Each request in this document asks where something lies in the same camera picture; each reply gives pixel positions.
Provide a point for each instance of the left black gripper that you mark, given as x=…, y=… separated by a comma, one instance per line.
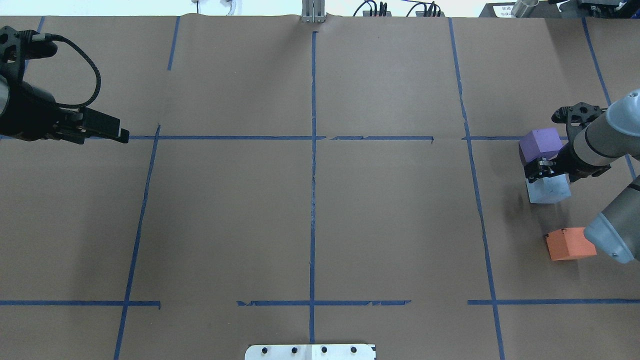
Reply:
x=31, y=112

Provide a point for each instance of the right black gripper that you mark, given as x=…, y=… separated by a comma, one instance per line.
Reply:
x=566, y=160

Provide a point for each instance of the light blue foam block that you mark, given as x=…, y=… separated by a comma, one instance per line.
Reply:
x=548, y=190

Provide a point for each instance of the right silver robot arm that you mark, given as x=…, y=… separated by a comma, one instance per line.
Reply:
x=596, y=138

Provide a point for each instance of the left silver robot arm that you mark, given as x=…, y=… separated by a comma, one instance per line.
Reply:
x=29, y=113

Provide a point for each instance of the purple foam block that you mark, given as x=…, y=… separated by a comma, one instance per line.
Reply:
x=539, y=143

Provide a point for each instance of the orange foam block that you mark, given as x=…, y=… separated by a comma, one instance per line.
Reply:
x=570, y=243

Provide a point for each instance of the metal cup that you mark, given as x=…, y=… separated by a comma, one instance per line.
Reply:
x=523, y=8

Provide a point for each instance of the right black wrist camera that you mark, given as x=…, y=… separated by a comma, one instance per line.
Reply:
x=579, y=114

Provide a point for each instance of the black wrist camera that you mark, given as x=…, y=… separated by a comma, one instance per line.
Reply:
x=19, y=46
x=579, y=114

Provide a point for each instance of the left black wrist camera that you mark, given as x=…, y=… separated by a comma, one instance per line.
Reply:
x=19, y=46

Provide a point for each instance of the aluminium frame post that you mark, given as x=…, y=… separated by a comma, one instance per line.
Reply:
x=313, y=11

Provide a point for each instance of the white pedestal column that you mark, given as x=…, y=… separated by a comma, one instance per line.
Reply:
x=348, y=351

